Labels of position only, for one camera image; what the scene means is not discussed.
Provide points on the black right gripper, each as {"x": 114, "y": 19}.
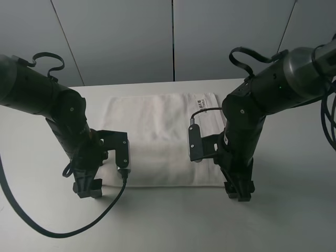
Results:
{"x": 237, "y": 171}

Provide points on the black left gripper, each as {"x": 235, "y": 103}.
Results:
{"x": 86, "y": 155}

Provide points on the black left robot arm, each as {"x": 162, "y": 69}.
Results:
{"x": 64, "y": 109}

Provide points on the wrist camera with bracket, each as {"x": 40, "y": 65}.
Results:
{"x": 106, "y": 141}
{"x": 201, "y": 148}

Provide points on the white towel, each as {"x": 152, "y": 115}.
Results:
{"x": 157, "y": 132}

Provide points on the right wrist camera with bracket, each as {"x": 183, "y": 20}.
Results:
{"x": 201, "y": 148}

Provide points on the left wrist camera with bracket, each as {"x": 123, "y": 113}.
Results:
{"x": 106, "y": 141}

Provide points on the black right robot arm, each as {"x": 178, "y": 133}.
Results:
{"x": 292, "y": 79}

